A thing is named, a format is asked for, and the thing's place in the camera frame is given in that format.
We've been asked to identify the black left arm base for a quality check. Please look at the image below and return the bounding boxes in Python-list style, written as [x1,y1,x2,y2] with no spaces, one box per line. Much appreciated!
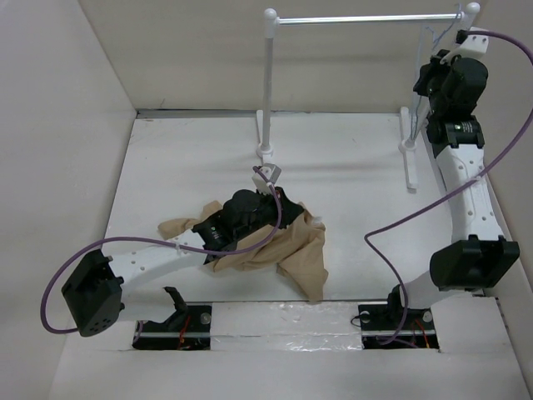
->
[132,287,212,351]

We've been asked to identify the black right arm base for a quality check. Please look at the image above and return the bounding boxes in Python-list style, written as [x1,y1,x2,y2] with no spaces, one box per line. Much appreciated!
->
[350,285,440,350]

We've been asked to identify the blue wire hanger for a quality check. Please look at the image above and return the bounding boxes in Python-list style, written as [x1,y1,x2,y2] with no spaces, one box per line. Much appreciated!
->
[410,3,466,141]

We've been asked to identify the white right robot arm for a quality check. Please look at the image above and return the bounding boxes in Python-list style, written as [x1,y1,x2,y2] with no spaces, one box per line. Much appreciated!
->
[384,50,520,328]

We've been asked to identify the white clothes rack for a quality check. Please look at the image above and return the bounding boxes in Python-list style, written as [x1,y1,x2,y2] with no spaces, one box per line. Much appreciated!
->
[256,1,481,193]

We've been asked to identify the beige t shirt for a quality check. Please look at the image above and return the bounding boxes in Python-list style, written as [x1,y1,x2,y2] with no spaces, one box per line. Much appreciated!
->
[157,199,330,302]

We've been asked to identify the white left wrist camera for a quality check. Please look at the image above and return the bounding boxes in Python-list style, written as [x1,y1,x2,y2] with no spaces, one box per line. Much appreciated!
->
[252,163,281,194]

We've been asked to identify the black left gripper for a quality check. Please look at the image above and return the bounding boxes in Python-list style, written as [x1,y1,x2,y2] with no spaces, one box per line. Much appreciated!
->
[234,184,302,242]

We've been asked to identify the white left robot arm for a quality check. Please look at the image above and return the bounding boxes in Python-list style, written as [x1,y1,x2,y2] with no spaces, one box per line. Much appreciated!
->
[62,186,304,338]

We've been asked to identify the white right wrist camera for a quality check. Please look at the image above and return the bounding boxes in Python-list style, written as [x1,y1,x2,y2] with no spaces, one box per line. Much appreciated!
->
[441,27,489,65]

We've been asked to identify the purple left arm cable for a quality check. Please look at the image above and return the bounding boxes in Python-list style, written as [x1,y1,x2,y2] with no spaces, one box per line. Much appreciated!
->
[40,164,284,334]

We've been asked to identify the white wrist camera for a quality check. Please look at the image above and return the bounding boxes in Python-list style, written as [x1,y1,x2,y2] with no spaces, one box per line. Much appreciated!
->
[441,27,489,65]
[252,163,281,194]

